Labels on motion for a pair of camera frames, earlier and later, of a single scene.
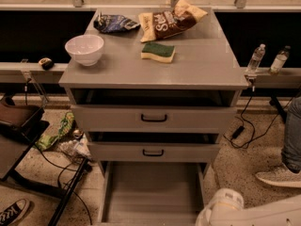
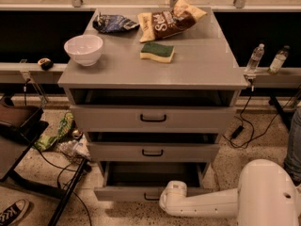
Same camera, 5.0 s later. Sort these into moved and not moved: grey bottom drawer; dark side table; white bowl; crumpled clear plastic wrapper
Moved: grey bottom drawer
Not moved: crumpled clear plastic wrapper; dark side table; white bowl
